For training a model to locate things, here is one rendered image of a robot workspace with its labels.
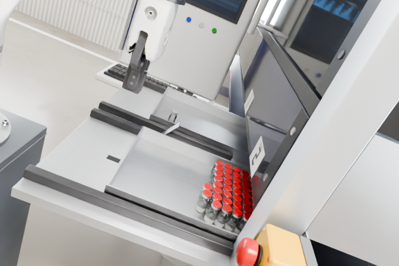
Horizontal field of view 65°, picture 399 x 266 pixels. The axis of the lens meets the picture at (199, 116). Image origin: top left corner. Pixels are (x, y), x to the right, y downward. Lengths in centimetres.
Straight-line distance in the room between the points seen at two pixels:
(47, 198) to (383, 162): 53
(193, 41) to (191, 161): 74
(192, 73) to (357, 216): 108
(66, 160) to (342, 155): 52
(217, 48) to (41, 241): 118
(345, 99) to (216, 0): 103
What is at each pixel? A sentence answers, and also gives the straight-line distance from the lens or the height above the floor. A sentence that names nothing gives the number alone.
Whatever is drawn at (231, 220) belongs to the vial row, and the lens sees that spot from 67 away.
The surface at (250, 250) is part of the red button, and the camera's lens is 47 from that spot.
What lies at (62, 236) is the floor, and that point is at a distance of 173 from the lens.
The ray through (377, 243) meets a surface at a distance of 59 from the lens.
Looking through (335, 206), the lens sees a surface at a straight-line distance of 53.
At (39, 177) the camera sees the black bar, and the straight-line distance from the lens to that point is 63.
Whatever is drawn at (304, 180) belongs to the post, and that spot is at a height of 111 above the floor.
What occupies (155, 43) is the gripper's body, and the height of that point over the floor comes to 119.
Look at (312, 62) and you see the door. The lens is 64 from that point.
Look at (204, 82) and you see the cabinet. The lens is 147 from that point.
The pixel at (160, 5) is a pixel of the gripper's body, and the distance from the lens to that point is 49.
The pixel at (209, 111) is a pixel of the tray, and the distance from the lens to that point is 114.
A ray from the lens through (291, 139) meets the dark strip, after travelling 54.
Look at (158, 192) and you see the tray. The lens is 69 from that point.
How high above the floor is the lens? 131
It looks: 23 degrees down
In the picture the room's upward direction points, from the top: 24 degrees clockwise
